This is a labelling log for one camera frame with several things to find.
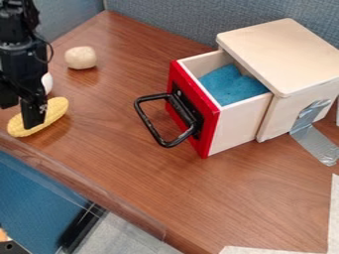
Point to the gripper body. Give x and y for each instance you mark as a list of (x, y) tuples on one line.
[(22, 64)]

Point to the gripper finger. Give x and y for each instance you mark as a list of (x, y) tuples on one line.
[(8, 97), (32, 114)]

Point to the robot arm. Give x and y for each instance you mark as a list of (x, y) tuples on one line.
[(15, 20)]

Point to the yellow toy corn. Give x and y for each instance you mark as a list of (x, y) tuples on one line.
[(55, 110)]

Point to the drawer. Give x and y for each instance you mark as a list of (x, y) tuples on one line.
[(212, 109)]

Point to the white toy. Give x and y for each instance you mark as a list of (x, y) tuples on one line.
[(47, 83)]

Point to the beige round toy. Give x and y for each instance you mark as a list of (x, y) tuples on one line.
[(81, 57)]

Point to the blue cloth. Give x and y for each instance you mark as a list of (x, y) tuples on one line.
[(232, 85)]

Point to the cabinet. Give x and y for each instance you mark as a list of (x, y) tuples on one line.
[(291, 63)]

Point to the grey tape strip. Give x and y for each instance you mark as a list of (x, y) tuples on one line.
[(313, 132)]

